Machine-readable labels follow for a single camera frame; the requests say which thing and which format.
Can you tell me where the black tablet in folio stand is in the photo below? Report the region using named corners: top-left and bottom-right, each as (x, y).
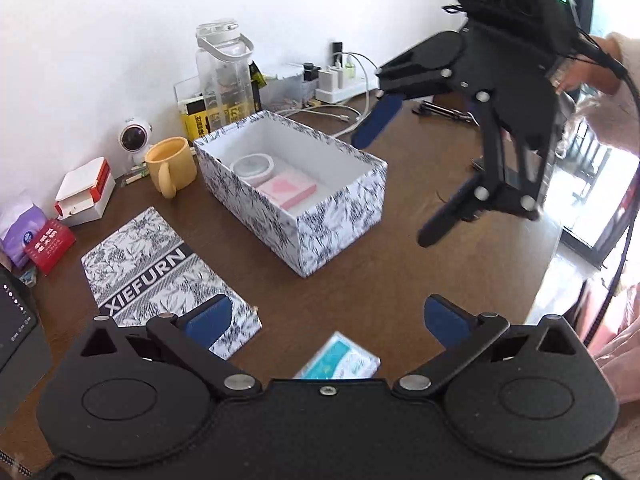
top-left (0, 268), bottom-right (52, 431)

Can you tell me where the yellow ceramic mug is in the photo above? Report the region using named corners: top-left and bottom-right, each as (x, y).
top-left (144, 136), bottom-right (198, 200)

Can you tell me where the yellow black box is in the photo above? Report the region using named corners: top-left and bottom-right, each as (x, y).
top-left (177, 96), bottom-right (210, 143)

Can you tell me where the white usb charger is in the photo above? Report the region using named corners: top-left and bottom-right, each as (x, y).
top-left (318, 66), bottom-right (344, 92)

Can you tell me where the clear plastic case blue card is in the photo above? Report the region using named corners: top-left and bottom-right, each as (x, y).
top-left (294, 332), bottom-right (381, 380)

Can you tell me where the small red card box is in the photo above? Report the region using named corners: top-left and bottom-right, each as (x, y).
top-left (25, 219), bottom-right (76, 275)

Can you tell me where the floral box lid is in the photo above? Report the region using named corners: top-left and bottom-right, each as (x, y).
top-left (81, 207), bottom-right (262, 360)

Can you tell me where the clear water bottle with handle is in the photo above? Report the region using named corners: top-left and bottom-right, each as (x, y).
top-left (195, 18), bottom-right (255, 131)

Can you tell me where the pink sticky note pad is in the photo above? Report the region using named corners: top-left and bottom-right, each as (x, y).
top-left (257, 169), bottom-right (317, 209)

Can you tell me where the white power strip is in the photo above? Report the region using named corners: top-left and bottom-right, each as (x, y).
top-left (314, 78), bottom-right (369, 104)

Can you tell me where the black folded tripod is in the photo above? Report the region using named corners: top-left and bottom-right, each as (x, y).
top-left (412, 100), bottom-right (480, 127)

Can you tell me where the open floral storage box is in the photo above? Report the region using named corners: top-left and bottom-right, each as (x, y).
top-left (194, 112), bottom-right (387, 278)

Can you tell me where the red and white box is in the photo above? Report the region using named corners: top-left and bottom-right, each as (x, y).
top-left (54, 157), bottom-right (115, 226)

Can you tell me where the white astronaut robot toy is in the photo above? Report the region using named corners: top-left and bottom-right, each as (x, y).
top-left (117, 118), bottom-right (153, 166)

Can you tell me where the round white tin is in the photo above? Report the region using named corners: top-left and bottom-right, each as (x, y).
top-left (231, 153), bottom-right (274, 188)

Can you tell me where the white charging cable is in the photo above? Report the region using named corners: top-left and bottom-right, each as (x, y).
top-left (274, 50), bottom-right (386, 139)

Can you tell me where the purple tissue pack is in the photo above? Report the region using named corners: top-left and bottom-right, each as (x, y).
top-left (1, 195), bottom-right (48, 269)

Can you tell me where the clear plastic food container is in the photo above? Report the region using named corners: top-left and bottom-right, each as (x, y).
top-left (259, 64), bottom-right (304, 112)

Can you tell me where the person's right hand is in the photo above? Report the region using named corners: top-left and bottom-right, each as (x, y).
top-left (555, 34), bottom-right (623, 96)

